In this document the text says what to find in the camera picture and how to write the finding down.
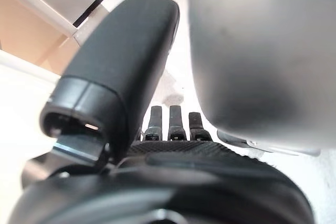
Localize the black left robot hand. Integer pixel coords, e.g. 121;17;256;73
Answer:
7;0;320;224

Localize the green drink can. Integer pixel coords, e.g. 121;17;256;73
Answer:
187;0;336;156

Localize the black framed amber window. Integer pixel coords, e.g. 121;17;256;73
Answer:
0;0;113;74

